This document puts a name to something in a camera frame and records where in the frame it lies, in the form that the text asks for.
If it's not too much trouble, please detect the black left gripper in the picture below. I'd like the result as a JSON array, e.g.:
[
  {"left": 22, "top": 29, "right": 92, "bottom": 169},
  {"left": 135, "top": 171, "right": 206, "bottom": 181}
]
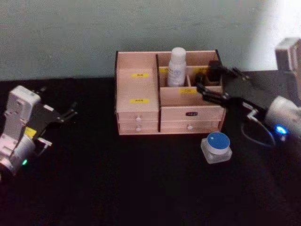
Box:
[{"left": 24, "top": 101, "right": 79, "bottom": 141}]

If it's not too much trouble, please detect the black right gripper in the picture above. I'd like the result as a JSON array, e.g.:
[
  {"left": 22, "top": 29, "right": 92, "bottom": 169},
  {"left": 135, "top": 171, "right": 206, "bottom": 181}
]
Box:
[{"left": 195, "top": 60, "right": 271, "bottom": 119}]

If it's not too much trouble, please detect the white plastic bottle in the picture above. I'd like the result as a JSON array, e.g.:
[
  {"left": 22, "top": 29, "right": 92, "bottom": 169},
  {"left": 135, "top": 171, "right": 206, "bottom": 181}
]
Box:
[{"left": 167, "top": 47, "right": 187, "bottom": 88}]

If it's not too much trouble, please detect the wide wooden drawer dark label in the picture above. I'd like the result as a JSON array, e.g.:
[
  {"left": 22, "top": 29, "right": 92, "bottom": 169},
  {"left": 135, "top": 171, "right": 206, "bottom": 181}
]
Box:
[{"left": 161, "top": 106, "right": 223, "bottom": 122}]

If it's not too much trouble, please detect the wide plain wooden drawer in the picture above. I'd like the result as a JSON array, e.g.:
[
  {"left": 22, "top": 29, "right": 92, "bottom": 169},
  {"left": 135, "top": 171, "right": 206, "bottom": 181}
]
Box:
[{"left": 160, "top": 120, "right": 222, "bottom": 133}]

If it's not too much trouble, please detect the glass jar with blue lid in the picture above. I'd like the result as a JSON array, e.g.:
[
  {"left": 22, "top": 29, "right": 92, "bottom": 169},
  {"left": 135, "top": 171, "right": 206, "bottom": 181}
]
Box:
[{"left": 200, "top": 131, "right": 233, "bottom": 165}]

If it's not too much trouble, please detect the wooden desk organizer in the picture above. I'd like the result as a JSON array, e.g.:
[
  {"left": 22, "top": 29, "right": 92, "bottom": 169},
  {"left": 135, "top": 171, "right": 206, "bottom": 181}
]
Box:
[{"left": 114, "top": 49, "right": 227, "bottom": 136}]

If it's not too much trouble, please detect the small wooden drawer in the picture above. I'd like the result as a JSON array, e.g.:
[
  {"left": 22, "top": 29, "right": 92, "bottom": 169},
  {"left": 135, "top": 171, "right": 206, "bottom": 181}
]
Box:
[
  {"left": 118, "top": 121, "right": 159, "bottom": 133},
  {"left": 117, "top": 111, "right": 159, "bottom": 123}
]

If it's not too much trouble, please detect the black table cloth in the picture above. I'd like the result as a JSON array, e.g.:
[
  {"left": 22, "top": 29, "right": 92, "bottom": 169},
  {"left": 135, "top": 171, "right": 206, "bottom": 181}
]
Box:
[{"left": 0, "top": 70, "right": 301, "bottom": 226}]

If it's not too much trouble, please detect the thin dark gripper cable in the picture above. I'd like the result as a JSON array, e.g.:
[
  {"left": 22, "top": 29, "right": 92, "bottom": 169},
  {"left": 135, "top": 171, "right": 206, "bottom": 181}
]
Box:
[{"left": 241, "top": 114, "right": 276, "bottom": 148}]

